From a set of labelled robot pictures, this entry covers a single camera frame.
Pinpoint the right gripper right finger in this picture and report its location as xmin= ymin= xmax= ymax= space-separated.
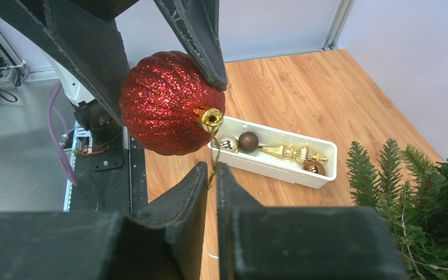
xmin=216 ymin=163 xmax=408 ymax=279

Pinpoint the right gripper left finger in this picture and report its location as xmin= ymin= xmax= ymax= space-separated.
xmin=0 ymin=162 xmax=208 ymax=279

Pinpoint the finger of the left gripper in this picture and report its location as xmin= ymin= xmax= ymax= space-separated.
xmin=155 ymin=0 xmax=228 ymax=90
xmin=0 ymin=0 xmax=131 ymax=123

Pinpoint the red glitter ball ornament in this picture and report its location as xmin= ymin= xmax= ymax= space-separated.
xmin=119 ymin=51 xmax=226 ymax=156

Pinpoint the dark brown ball ornament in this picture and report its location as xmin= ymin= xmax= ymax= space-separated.
xmin=238 ymin=132 xmax=260 ymax=153

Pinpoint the small green christmas tree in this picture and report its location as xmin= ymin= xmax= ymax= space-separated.
xmin=346 ymin=139 xmax=448 ymax=279

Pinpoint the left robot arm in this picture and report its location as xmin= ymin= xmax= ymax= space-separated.
xmin=0 ymin=0 xmax=228 ymax=141

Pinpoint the white ornament tray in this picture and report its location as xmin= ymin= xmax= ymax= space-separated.
xmin=208 ymin=117 xmax=338 ymax=189

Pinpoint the gold finial ornament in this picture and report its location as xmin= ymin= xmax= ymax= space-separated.
xmin=257 ymin=145 xmax=329 ymax=164

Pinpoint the gold ball ornament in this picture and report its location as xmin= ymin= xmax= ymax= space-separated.
xmin=217 ymin=134 xmax=239 ymax=153

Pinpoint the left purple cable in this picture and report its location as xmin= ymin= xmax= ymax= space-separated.
xmin=46 ymin=64 xmax=81 ymax=187

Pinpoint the white slotted cable duct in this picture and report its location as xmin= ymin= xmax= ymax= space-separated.
xmin=60 ymin=121 xmax=92 ymax=212

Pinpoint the left aluminium frame post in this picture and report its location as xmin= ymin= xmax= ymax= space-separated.
xmin=321 ymin=0 xmax=355 ymax=50

